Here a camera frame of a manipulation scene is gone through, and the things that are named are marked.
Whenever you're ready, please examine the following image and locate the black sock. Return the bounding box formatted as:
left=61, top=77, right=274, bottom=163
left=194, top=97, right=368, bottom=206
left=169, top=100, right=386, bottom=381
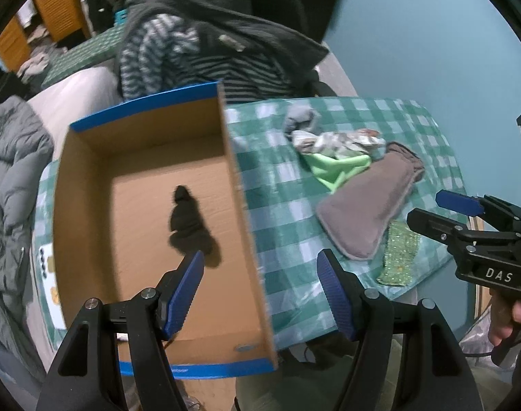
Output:
left=169, top=186, right=213, bottom=255

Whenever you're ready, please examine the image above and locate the blue-edged cardboard box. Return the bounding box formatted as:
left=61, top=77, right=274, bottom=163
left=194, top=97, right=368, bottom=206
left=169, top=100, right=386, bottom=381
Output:
left=53, top=83, right=277, bottom=378

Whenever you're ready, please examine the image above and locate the green knitted cloth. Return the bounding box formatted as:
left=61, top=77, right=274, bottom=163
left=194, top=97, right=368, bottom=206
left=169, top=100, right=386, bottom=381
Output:
left=378, top=221, right=419, bottom=287

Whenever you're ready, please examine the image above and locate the orange wooden cabinet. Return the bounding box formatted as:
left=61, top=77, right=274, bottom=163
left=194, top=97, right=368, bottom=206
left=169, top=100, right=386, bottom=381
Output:
left=0, top=0, right=91, bottom=72

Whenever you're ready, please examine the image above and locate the person's right hand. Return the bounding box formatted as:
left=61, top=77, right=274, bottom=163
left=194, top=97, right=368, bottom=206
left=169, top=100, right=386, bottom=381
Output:
left=489, top=289, right=521, bottom=346

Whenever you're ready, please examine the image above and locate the grey puffer jacket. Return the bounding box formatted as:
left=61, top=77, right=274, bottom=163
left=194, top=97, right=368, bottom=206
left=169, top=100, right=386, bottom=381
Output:
left=0, top=96, right=54, bottom=339

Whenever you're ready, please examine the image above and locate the green checkered far table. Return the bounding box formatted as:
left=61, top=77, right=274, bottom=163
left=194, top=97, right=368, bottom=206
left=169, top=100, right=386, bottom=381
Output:
left=40, top=24, right=125, bottom=90

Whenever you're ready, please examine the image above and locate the green checkered tablecloth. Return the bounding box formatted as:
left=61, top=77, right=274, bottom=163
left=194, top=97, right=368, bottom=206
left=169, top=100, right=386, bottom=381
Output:
left=31, top=96, right=470, bottom=352

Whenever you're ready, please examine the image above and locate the black clothes pile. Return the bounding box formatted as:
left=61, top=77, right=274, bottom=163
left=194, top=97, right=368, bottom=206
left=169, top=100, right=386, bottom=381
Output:
left=0, top=68, right=30, bottom=104

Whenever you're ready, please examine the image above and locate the grey fleece mitt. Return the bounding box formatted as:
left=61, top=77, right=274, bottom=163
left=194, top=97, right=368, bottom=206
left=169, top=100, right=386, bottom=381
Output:
left=316, top=142, right=424, bottom=261

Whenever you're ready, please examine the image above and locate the grey striped sweater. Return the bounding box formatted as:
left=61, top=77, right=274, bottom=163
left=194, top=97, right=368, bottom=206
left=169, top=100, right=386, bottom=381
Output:
left=119, top=14, right=300, bottom=104

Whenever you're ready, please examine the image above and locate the grey sock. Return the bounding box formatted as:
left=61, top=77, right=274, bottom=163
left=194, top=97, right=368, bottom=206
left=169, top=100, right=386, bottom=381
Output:
left=283, top=105, right=322, bottom=136

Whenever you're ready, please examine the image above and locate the dark grey fleece jacket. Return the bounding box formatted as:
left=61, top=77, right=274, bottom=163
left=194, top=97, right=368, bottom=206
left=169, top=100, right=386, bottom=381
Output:
left=123, top=0, right=330, bottom=91

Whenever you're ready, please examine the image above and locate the light green cloth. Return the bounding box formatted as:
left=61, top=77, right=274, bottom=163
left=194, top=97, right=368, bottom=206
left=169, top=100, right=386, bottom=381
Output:
left=302, top=153, right=372, bottom=193

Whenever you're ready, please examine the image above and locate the grey-white plastic bag bundle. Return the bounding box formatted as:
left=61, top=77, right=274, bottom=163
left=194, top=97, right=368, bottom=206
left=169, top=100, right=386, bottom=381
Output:
left=291, top=129, right=386, bottom=160

